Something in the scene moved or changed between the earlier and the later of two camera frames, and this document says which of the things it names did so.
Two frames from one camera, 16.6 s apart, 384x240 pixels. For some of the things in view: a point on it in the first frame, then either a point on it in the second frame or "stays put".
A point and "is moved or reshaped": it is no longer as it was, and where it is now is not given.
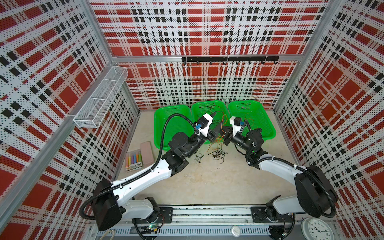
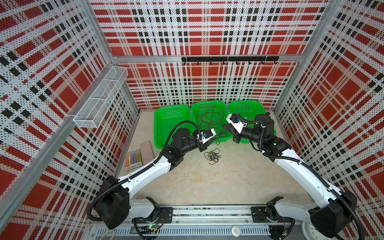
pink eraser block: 147,154 stays put
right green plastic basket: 251,114 stays put
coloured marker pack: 133,160 stays put
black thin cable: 218,153 is moved or reshaped
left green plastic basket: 175,125 stays put
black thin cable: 198,155 is moved or reshaped
